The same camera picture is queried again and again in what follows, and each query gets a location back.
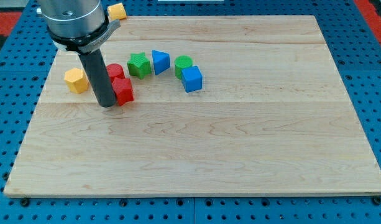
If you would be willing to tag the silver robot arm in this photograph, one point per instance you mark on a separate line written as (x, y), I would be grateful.
(80, 26)

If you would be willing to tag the green star block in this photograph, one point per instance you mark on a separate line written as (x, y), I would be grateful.
(139, 65)

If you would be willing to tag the red star block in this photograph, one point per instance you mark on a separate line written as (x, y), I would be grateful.
(123, 90)

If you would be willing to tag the yellow hexagon block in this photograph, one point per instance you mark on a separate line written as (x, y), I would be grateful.
(76, 81)

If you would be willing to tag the blue cube block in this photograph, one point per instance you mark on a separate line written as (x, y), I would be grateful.
(192, 79)

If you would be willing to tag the wooden board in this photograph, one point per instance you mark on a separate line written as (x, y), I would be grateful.
(273, 119)

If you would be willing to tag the green cylinder block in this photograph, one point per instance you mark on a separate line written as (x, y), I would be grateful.
(182, 62)

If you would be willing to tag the blue triangle block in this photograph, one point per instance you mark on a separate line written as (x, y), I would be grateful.
(161, 61)

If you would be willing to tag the red cylinder block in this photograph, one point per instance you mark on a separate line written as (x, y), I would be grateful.
(115, 71)

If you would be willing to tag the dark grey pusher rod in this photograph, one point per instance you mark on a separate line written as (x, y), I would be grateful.
(95, 68)

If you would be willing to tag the yellow block at top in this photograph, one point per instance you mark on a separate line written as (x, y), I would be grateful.
(117, 11)

